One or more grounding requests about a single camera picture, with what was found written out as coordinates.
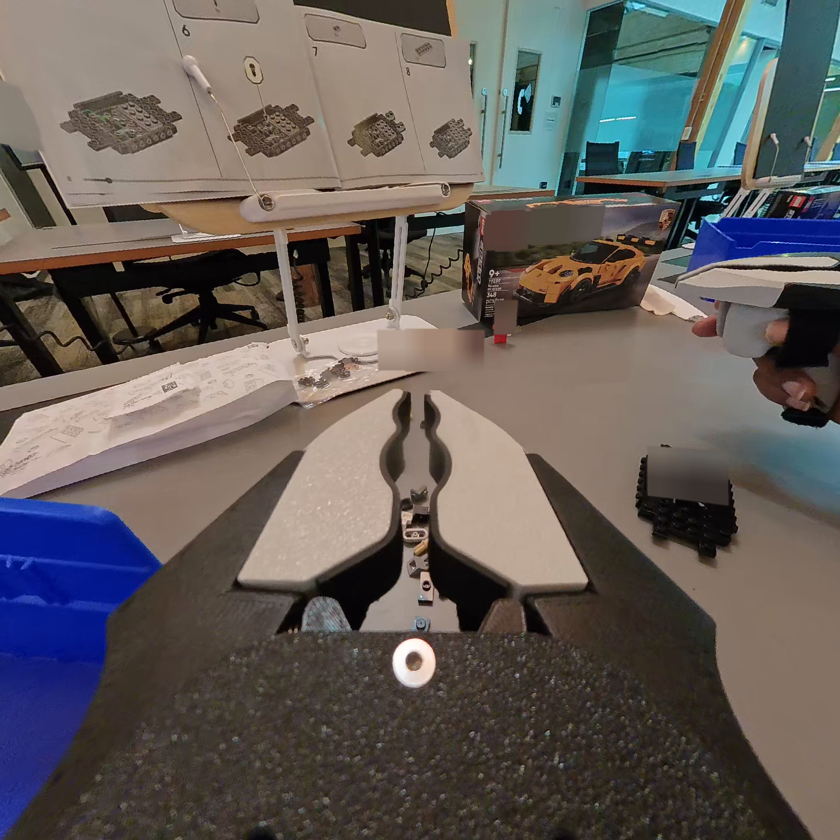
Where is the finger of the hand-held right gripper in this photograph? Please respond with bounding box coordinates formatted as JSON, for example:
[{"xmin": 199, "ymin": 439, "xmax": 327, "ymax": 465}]
[
  {"xmin": 707, "ymin": 255, "xmax": 840, "ymax": 270},
  {"xmin": 675, "ymin": 266, "xmax": 840, "ymax": 307}
]

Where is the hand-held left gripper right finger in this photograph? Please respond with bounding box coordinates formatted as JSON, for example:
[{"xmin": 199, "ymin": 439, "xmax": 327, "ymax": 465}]
[{"xmin": 423, "ymin": 390, "xmax": 590, "ymax": 595}]

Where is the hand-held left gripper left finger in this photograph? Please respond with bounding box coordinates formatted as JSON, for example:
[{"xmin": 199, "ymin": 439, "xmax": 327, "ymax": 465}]
[{"xmin": 236, "ymin": 388, "xmax": 411, "ymax": 592}]

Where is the black toy brick car chassis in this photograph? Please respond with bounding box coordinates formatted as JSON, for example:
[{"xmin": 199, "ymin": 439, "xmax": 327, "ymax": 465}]
[{"xmin": 634, "ymin": 453, "xmax": 740, "ymax": 559}]

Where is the grey desk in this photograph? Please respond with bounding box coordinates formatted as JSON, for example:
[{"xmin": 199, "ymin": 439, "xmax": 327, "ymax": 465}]
[{"xmin": 0, "ymin": 298, "xmax": 840, "ymax": 840}]

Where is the dark cardboard box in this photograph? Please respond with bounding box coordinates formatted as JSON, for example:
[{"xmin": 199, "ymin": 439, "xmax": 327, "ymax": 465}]
[{"xmin": 761, "ymin": 185, "xmax": 840, "ymax": 221}]

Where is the pile of loose toy bricks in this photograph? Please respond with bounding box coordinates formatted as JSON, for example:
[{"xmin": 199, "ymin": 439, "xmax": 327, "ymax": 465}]
[{"xmin": 399, "ymin": 484, "xmax": 439, "ymax": 627}]

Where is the wooden office table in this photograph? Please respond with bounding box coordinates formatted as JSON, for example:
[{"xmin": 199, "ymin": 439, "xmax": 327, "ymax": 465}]
[
  {"xmin": 0, "ymin": 220, "xmax": 365, "ymax": 375},
  {"xmin": 576, "ymin": 164, "xmax": 840, "ymax": 217}
]

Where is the toy set box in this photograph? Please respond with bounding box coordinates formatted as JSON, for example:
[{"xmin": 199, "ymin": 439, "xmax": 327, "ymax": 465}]
[{"xmin": 461, "ymin": 192, "xmax": 681, "ymax": 327}]

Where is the dark panel with wooden edge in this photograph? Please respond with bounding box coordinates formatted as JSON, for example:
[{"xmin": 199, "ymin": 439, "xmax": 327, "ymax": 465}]
[
  {"xmin": 742, "ymin": 0, "xmax": 840, "ymax": 191},
  {"xmin": 292, "ymin": 0, "xmax": 458, "ymax": 37}
]

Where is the white paper bag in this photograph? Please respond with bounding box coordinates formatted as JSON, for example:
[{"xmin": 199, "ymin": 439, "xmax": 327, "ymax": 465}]
[{"xmin": 0, "ymin": 341, "xmax": 296, "ymax": 500}]

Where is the phone booth door sign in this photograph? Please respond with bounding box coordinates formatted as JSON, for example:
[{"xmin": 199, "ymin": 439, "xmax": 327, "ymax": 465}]
[{"xmin": 511, "ymin": 49, "xmax": 542, "ymax": 135}]

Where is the small blue plastic bin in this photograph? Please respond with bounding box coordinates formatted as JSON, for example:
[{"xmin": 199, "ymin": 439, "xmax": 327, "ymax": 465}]
[{"xmin": 0, "ymin": 497, "xmax": 161, "ymax": 808}]

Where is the white book stand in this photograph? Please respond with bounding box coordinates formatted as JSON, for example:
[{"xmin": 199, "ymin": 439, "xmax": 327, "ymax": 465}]
[{"xmin": 141, "ymin": 56, "xmax": 487, "ymax": 362}]

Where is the instruction booklet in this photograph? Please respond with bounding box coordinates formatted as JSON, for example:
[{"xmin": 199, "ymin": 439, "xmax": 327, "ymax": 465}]
[{"xmin": 0, "ymin": 0, "xmax": 487, "ymax": 207}]

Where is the black coiled cable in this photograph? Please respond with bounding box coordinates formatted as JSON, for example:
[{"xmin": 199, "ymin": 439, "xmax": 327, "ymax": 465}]
[{"xmin": 413, "ymin": 230, "xmax": 463, "ymax": 293}]

